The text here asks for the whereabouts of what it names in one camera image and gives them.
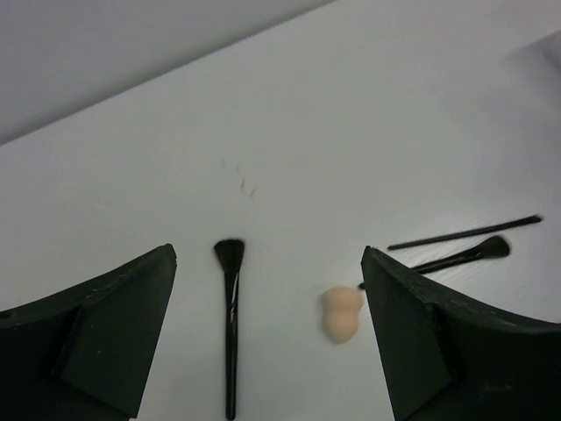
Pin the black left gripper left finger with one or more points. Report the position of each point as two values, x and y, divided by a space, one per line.
85 353

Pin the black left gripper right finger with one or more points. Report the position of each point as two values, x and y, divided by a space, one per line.
447 356

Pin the black powder makeup brush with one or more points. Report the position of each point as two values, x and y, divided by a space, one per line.
230 254

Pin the beige gourd-shaped makeup sponge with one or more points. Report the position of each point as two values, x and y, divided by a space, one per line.
340 313

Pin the black small-head makeup brush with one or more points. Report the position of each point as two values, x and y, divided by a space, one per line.
492 248

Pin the thin black makeup brush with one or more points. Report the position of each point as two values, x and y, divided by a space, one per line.
531 220

